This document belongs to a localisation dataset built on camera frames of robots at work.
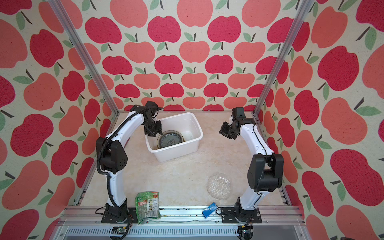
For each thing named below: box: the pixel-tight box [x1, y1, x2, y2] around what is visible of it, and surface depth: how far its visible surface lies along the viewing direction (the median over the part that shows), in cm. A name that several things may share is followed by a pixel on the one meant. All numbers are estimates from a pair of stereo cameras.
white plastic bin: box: [170, 112, 204, 161], surface depth 98 cm
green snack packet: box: [134, 191, 161, 225], surface depth 78 cm
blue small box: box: [202, 202, 218, 219], surface depth 75 cm
